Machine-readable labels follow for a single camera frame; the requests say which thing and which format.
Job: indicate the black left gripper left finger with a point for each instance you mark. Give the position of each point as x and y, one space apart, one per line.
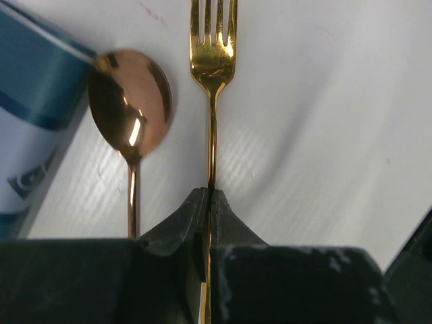
152 279

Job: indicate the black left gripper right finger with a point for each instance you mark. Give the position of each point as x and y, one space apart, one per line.
253 282

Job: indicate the copper spoon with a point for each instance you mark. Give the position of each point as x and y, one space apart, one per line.
130 102

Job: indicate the copper fork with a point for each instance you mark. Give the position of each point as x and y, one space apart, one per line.
213 66

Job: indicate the blue patterned placemat cloth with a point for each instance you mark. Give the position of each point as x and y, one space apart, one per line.
43 77

